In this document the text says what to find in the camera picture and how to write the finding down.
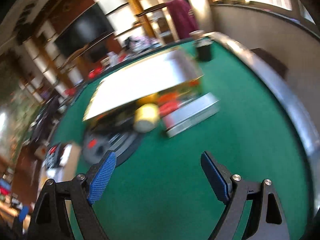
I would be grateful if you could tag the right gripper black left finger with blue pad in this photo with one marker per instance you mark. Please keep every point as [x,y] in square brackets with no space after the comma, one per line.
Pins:
[49,219]

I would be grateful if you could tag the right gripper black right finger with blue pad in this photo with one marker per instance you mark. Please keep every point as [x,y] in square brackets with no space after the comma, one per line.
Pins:
[266,218]

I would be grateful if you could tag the cardboard tray box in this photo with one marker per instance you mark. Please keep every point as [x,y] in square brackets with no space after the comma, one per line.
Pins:
[60,162]

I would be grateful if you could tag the black white snack bag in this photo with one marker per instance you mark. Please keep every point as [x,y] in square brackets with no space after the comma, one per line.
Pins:
[54,155]

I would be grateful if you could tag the round grey table console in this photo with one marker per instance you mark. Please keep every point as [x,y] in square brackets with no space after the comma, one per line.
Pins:
[123,144]

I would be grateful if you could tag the grey medicine box red end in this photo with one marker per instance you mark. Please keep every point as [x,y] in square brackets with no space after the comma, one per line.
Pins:
[191,114]

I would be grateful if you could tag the yellow lidded jar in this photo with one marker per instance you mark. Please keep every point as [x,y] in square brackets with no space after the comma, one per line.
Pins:
[146,118]

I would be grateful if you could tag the black cup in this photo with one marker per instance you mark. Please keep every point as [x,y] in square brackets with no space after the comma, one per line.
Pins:
[203,50]

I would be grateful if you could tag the black television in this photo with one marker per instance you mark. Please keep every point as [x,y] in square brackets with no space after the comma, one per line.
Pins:
[85,29]

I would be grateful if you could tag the maroon cloth on chair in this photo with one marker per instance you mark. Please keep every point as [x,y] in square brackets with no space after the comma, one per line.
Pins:
[183,17]

